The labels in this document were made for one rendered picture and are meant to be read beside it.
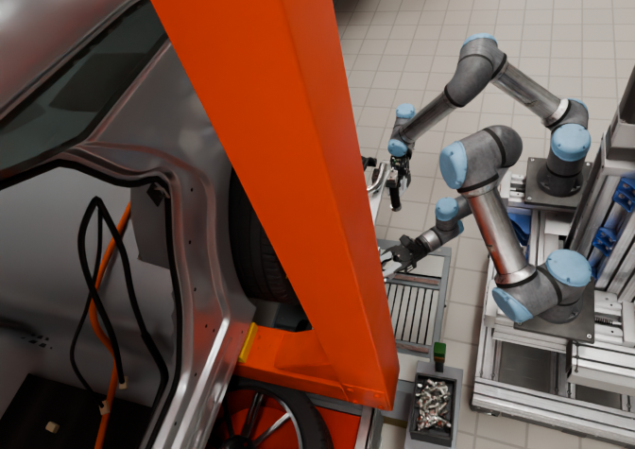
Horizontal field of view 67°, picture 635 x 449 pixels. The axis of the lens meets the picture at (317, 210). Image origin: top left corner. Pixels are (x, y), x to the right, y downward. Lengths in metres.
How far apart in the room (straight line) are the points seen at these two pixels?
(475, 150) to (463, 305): 1.35
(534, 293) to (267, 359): 0.92
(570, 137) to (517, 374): 0.99
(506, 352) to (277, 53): 1.87
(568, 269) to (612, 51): 2.69
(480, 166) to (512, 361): 1.12
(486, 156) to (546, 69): 2.49
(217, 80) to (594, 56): 3.48
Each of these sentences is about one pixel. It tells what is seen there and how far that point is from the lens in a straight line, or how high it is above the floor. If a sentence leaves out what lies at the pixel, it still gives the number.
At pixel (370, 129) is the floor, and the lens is 3.37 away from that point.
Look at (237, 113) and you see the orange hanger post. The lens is 0.68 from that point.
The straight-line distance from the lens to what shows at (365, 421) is 1.98.
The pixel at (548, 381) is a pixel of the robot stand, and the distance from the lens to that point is 2.25.
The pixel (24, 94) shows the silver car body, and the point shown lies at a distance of 1.10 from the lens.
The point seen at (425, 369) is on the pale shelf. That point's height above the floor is 0.45.
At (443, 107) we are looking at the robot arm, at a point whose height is 1.17.
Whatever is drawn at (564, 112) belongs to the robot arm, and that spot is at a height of 1.06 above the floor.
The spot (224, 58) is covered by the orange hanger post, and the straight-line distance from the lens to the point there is 0.62.
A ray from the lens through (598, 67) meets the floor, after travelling 3.86.
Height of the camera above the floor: 2.30
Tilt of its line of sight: 51 degrees down
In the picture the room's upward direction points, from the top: 18 degrees counter-clockwise
